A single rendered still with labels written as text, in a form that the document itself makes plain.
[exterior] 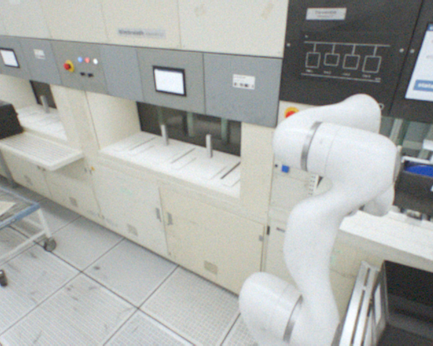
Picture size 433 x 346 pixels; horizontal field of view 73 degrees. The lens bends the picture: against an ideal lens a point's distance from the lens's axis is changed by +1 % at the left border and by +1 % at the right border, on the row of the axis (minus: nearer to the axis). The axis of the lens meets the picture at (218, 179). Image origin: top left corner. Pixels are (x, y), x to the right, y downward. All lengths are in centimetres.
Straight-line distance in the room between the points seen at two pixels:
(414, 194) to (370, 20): 76
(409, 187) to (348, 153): 99
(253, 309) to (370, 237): 83
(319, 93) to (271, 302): 79
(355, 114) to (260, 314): 47
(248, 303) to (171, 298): 150
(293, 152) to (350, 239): 94
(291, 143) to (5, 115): 265
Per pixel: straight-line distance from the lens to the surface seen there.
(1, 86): 356
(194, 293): 220
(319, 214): 57
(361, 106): 66
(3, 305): 262
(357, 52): 115
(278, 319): 71
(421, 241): 152
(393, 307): 135
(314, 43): 118
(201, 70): 140
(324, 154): 54
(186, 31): 143
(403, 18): 113
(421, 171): 158
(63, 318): 233
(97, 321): 223
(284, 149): 56
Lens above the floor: 175
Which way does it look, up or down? 31 degrees down
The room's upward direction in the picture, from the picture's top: 1 degrees counter-clockwise
